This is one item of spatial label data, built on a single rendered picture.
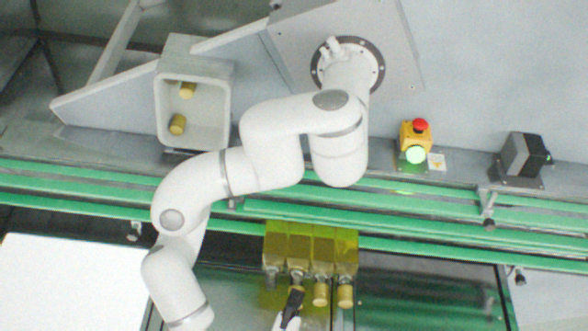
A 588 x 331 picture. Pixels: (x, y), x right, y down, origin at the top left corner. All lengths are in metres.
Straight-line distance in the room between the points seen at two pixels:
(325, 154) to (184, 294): 0.35
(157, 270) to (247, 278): 0.49
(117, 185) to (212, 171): 0.54
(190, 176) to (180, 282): 0.20
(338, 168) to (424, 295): 0.72
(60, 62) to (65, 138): 0.66
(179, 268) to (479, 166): 0.81
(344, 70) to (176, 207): 0.41
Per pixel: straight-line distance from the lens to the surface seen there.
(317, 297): 1.29
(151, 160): 1.47
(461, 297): 1.61
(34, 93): 2.07
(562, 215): 1.50
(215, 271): 1.47
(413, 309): 1.54
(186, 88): 1.32
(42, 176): 1.51
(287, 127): 0.87
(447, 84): 1.37
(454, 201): 1.40
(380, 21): 1.12
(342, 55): 1.12
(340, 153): 0.90
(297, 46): 1.16
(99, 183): 1.46
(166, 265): 1.01
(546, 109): 1.48
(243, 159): 0.94
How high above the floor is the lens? 1.82
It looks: 44 degrees down
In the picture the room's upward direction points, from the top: 175 degrees counter-clockwise
